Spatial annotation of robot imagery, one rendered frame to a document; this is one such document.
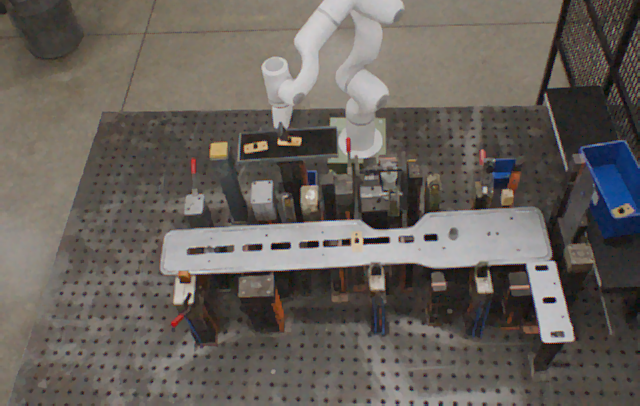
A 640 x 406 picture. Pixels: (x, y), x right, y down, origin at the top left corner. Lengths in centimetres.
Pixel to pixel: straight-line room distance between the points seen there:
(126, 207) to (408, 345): 136
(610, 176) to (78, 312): 209
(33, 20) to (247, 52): 138
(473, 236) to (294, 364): 80
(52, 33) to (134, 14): 62
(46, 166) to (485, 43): 286
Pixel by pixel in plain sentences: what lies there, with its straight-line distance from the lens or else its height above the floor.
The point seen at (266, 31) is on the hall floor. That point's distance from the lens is 468.
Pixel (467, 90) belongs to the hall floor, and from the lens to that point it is 422.
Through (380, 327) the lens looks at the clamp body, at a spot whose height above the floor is 73.
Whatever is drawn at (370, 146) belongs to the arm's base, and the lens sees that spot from 286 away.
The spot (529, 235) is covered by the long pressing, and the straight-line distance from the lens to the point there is 243.
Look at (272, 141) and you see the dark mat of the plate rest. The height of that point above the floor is 116.
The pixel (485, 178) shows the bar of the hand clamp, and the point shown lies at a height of 113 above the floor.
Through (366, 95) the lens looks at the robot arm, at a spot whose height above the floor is 119.
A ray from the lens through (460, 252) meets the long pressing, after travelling 236.
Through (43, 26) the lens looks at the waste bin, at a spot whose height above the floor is 29.
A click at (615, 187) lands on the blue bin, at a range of 258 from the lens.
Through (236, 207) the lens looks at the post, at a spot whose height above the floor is 81.
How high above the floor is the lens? 303
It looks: 55 degrees down
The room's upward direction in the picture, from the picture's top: 8 degrees counter-clockwise
